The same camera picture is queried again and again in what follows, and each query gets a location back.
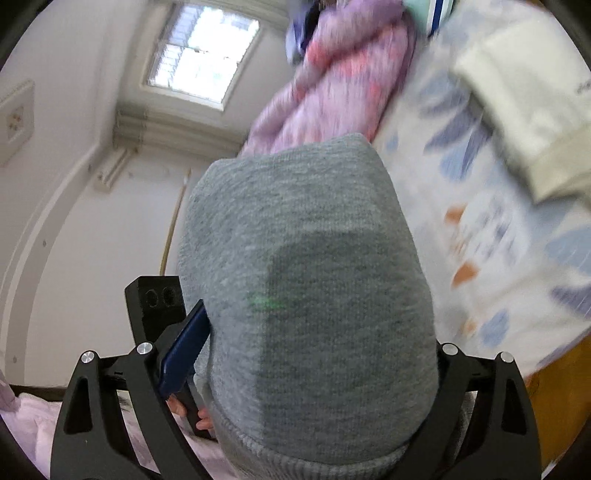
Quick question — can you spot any wall socket plate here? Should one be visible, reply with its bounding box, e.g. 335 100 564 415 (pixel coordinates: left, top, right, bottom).
0 79 35 165

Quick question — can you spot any teal striped pillow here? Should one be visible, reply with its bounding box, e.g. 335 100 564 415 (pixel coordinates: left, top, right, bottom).
403 0 455 37

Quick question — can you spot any wooden bed frame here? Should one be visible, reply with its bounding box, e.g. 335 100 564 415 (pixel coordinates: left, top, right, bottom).
526 335 590 468

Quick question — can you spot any purple floral quilt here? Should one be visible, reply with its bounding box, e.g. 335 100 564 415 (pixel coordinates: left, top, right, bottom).
240 1 416 156

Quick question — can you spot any pink sleeved left forearm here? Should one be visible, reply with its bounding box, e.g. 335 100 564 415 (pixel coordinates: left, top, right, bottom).
1 357 235 479

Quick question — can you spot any grey zip hoodie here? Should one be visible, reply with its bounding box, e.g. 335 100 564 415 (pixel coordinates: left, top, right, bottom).
178 134 439 479

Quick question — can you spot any floral white bed sheet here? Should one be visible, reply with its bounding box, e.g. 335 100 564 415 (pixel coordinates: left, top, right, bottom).
375 1 590 375

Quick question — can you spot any window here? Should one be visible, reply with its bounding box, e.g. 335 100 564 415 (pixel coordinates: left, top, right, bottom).
138 0 279 112

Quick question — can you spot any wooden clothes rack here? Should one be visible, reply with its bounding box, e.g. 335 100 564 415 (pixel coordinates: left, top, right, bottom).
159 168 192 276

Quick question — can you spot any cream folded garment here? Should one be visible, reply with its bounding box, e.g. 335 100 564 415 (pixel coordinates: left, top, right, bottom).
453 16 590 202

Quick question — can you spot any person left hand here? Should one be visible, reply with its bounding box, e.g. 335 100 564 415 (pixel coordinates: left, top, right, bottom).
166 394 214 432

